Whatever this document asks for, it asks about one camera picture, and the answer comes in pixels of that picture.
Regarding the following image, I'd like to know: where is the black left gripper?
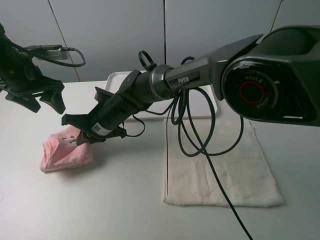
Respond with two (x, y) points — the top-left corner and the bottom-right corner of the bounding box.
(0, 65), (66, 115)

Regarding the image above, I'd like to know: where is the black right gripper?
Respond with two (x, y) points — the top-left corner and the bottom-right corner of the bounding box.
(61, 94), (148, 146)

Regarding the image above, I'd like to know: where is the pink towel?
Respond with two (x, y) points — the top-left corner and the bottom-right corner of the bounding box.
(39, 126), (94, 173)

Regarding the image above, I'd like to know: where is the cream white towel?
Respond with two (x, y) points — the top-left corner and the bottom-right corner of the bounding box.
(163, 120), (283, 208)

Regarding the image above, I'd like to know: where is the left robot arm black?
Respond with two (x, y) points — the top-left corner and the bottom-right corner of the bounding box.
(0, 26), (66, 114)

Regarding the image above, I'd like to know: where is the white rectangular plastic tray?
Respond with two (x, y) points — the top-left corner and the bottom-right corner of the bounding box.
(104, 70), (222, 122)

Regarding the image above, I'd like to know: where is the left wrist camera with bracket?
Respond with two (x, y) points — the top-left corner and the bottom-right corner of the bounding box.
(25, 44), (70, 61)

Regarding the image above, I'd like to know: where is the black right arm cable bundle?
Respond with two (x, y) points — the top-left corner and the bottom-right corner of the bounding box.
(132, 49), (253, 240)

